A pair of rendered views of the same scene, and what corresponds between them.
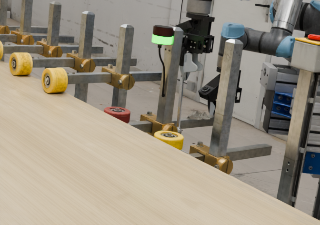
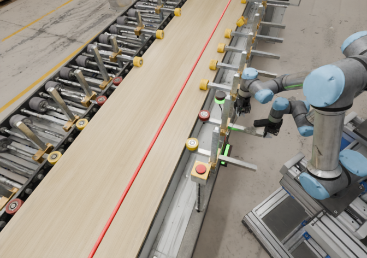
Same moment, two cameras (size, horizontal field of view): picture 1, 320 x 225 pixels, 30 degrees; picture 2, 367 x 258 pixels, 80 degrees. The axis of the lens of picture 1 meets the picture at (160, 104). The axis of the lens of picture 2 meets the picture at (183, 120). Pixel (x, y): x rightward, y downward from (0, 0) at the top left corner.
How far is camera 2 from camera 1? 154 cm
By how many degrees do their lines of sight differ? 63
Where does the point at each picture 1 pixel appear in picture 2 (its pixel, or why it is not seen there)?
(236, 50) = (214, 134)
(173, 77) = (225, 115)
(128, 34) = (235, 78)
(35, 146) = (142, 123)
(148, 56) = not seen: outside the picture
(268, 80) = not seen: hidden behind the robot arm
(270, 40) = (297, 121)
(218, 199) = (141, 188)
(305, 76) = not seen: hidden behind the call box
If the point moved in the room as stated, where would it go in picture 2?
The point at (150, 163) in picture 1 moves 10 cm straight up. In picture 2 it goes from (157, 154) to (154, 146)
